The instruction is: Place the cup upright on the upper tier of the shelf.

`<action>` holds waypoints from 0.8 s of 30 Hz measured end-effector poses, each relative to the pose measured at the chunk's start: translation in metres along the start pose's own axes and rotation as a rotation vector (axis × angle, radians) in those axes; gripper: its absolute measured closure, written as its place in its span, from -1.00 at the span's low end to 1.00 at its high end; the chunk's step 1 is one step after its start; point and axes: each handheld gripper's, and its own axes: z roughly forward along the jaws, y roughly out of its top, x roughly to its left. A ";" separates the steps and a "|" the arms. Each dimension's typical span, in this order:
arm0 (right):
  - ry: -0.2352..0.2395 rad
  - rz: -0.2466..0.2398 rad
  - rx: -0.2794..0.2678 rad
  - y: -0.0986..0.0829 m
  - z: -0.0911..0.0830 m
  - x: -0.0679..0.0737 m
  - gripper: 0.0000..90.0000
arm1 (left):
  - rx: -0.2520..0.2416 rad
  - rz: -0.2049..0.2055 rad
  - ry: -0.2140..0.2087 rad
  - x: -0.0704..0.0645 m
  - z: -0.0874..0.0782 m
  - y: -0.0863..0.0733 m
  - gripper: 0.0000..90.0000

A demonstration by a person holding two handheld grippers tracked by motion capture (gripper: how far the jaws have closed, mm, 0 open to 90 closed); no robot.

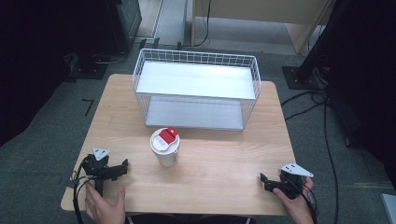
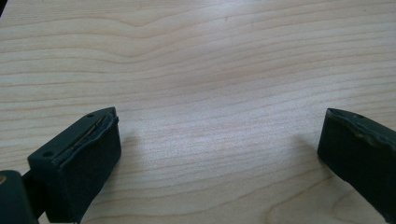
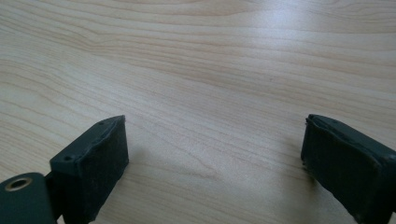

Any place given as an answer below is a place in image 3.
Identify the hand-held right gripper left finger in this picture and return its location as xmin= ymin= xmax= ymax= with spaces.
xmin=45 ymin=114 xmax=130 ymax=224

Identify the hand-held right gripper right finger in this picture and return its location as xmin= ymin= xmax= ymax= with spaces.
xmin=300 ymin=113 xmax=396 ymax=224

